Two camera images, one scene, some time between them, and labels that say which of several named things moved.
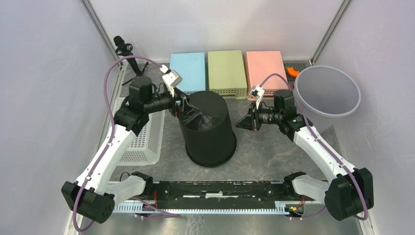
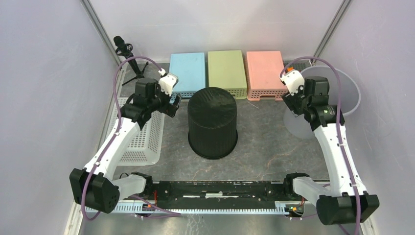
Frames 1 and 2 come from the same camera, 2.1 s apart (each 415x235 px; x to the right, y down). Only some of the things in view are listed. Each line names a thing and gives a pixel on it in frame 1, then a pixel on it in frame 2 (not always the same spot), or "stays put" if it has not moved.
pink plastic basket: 259,65 stays put
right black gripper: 246,123 to 291,101
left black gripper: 186,110 to 169,109
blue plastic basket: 191,67 stays put
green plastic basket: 227,74 stays put
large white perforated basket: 146,149 stays put
